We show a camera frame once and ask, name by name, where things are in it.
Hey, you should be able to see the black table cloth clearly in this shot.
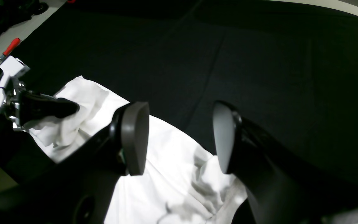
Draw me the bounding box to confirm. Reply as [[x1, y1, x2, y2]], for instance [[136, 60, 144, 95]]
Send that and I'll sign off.
[[0, 0, 358, 224]]

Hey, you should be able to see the red handled screwdriver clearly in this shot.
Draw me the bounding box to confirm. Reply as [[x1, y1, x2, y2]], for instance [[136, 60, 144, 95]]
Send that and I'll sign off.
[[0, 37, 21, 64]]

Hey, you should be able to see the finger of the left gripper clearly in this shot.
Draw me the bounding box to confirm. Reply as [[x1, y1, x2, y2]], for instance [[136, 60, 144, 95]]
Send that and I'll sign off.
[[18, 91, 80, 125]]

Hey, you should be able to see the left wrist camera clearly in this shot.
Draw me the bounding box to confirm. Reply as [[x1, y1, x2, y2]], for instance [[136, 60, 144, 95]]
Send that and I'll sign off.
[[0, 56, 30, 114]]

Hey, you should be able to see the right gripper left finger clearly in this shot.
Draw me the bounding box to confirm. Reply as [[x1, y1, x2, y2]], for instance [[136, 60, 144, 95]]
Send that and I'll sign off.
[[0, 102, 149, 224]]

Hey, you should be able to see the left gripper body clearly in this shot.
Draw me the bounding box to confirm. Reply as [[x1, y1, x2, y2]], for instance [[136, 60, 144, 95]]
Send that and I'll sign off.
[[0, 68, 24, 131]]

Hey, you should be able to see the white t-shirt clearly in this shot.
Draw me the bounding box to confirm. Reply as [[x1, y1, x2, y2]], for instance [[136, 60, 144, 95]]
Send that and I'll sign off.
[[25, 76, 247, 224]]

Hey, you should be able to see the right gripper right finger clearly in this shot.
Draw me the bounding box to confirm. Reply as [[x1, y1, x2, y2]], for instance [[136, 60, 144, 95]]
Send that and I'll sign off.
[[213, 100, 358, 224]]

